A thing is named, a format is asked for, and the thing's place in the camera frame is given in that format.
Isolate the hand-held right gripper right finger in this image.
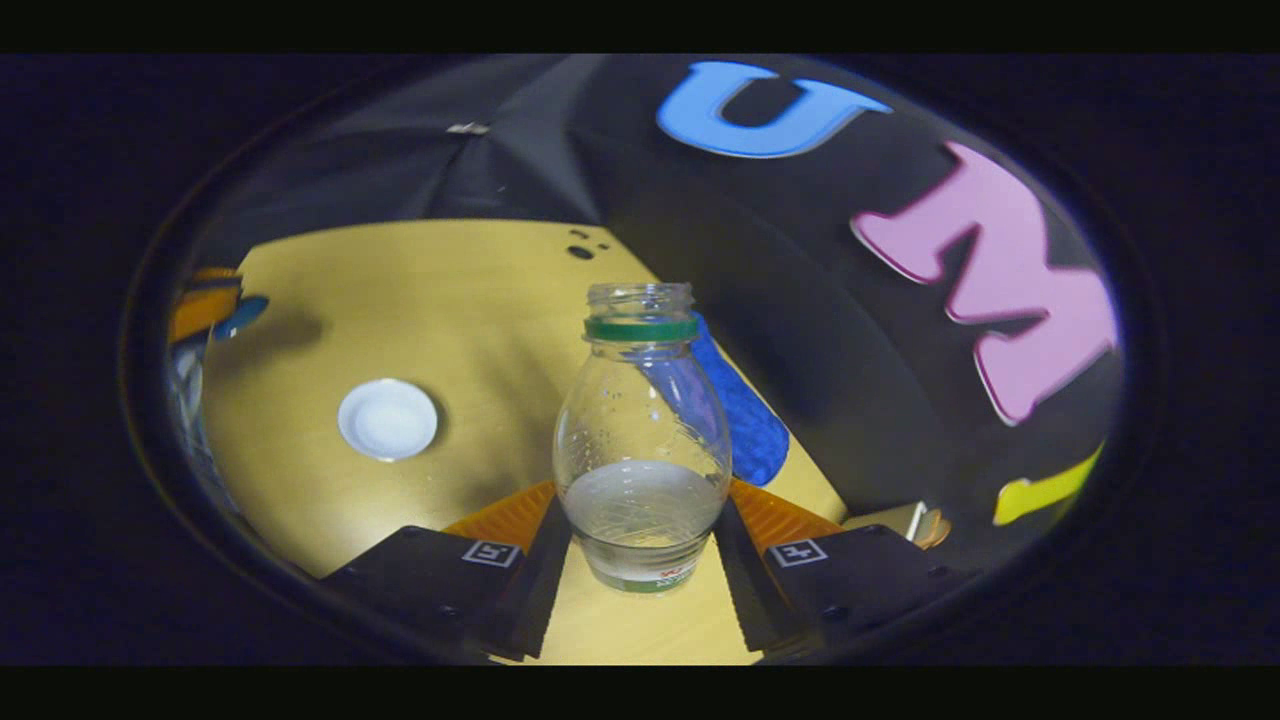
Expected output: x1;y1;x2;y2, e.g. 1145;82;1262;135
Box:
711;477;978;661

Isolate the clear plastic water bottle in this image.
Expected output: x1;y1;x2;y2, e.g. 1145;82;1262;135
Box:
552;282;733;594

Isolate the black backdrop cloth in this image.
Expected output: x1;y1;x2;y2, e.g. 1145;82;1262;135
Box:
190;55;1126;576

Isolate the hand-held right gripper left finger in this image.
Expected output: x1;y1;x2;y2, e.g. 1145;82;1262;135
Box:
323;479;574;661

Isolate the blue towel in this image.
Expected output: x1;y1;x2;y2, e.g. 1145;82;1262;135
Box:
625;312;791;488

